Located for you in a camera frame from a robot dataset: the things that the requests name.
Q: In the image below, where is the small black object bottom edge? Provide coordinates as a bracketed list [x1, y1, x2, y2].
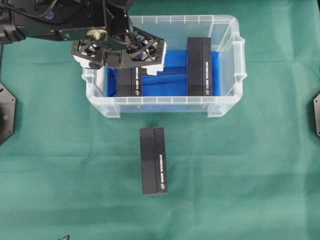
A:
[58, 235, 70, 240]

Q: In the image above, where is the black camera box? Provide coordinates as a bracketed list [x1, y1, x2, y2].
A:
[187, 37, 213, 97]
[139, 127, 168, 195]
[117, 67, 144, 97]

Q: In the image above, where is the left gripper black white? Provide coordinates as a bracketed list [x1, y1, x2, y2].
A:
[71, 17, 167, 76]

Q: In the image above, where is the clear plastic storage case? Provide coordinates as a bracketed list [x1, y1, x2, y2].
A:
[82, 15, 247, 118]

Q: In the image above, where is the green table cloth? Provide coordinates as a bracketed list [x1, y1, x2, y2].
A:
[0, 0, 320, 240]

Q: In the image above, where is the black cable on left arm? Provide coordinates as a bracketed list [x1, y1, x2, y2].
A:
[0, 0, 63, 21]

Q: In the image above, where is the blue liner in case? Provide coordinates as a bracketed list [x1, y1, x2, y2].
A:
[105, 50, 221, 97]

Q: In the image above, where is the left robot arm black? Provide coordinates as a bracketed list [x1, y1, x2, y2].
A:
[0, 0, 167, 76]

